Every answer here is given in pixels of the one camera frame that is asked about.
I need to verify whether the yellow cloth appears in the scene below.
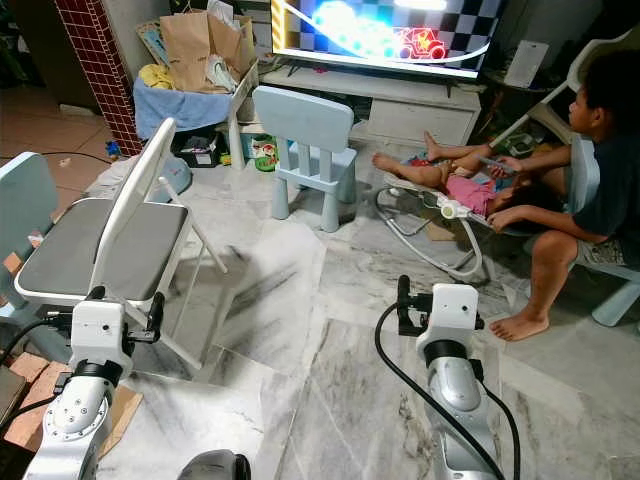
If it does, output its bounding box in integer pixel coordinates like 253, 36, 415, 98
139, 62, 174, 90

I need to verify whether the red brick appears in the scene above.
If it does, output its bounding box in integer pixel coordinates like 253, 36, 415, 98
0, 350, 61, 451

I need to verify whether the tall brown paper bag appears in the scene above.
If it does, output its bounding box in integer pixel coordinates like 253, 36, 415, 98
159, 12, 214, 95

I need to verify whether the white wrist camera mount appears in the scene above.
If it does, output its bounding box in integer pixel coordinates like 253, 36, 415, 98
418, 284, 481, 346
70, 300, 133, 363

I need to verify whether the flat screen television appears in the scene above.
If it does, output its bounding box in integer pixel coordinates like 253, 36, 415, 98
269, 0, 507, 80

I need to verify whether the white baby bouncer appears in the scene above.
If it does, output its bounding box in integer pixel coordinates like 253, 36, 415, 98
374, 168, 503, 282

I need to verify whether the black storage box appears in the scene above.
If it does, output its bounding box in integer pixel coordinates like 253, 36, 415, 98
174, 129, 232, 167

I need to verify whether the light blue child chair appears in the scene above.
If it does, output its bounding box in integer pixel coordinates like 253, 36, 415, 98
252, 85, 359, 234

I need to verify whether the light blue stool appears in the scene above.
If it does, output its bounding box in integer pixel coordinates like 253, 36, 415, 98
574, 238, 640, 328

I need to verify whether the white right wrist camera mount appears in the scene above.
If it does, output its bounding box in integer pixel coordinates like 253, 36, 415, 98
418, 284, 481, 346

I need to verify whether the red tiled column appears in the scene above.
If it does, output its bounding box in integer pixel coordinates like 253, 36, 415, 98
52, 0, 145, 157

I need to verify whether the white flat card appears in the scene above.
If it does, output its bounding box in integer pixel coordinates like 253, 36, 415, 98
502, 40, 550, 90

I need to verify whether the grey robot knee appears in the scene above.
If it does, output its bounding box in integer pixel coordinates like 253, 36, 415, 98
175, 450, 254, 480

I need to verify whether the brown cardboard sheet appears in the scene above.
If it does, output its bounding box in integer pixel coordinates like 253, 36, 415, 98
104, 384, 149, 434

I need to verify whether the white television cabinet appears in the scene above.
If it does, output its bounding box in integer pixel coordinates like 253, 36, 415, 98
258, 64, 487, 147

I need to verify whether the white folding chair grey seat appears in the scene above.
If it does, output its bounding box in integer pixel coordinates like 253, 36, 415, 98
14, 117, 230, 372

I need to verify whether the green printed container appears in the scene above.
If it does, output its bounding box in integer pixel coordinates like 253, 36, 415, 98
249, 134, 280, 172

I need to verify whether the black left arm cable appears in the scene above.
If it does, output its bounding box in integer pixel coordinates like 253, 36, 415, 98
0, 318, 63, 363

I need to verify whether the child in pink shorts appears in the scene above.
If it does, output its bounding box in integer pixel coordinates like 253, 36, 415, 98
371, 131, 561, 234

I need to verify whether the white plastic chair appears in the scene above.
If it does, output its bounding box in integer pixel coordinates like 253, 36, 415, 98
490, 27, 640, 153

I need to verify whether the short brown paper bag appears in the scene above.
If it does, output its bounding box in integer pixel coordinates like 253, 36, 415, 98
208, 12, 252, 77

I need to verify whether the boy in dark shirt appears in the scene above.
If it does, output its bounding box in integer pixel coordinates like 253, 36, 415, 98
487, 50, 640, 344

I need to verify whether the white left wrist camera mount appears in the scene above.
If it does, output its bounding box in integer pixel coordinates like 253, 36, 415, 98
70, 300, 133, 363

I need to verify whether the pale blue plastic chair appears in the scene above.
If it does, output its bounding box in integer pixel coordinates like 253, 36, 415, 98
0, 151, 59, 332

